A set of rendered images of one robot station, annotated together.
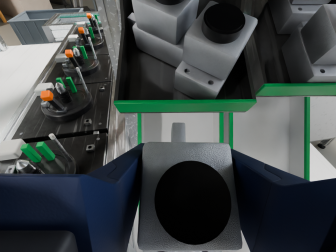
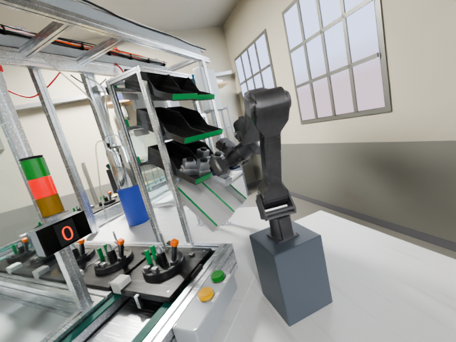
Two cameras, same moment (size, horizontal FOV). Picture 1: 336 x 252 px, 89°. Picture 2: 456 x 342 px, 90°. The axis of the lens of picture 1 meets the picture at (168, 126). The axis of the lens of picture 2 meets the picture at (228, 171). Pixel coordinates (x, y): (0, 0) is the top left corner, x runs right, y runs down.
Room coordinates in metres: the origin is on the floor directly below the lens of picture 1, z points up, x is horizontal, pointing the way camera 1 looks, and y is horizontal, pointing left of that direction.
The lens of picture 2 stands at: (-0.50, 0.65, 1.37)
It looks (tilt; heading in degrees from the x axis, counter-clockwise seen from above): 11 degrees down; 308
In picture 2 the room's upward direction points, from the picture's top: 14 degrees counter-clockwise
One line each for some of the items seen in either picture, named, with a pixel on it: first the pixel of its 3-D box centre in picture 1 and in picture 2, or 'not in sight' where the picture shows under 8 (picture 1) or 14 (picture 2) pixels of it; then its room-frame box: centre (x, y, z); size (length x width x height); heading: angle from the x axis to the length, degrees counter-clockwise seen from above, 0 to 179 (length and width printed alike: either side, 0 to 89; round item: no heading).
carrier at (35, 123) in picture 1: (63, 94); (111, 252); (0.42, 0.30, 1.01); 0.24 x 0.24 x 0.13; 10
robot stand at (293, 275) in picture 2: not in sight; (289, 267); (-0.23, 0.13, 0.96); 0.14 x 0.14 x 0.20; 55
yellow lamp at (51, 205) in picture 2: not in sight; (50, 204); (0.25, 0.47, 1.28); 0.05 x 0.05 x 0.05
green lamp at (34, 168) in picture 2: not in sight; (35, 168); (0.25, 0.47, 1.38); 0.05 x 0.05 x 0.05
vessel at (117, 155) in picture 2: not in sight; (119, 161); (1.06, -0.19, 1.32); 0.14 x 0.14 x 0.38
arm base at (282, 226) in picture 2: not in sight; (279, 224); (-0.23, 0.13, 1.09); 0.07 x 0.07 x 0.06; 55
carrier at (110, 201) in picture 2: not in sight; (106, 198); (1.61, -0.26, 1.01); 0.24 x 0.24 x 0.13; 10
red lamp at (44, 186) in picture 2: not in sight; (43, 186); (0.25, 0.47, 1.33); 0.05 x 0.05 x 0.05
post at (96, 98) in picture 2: not in sight; (106, 132); (1.38, -0.34, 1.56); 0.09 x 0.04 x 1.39; 100
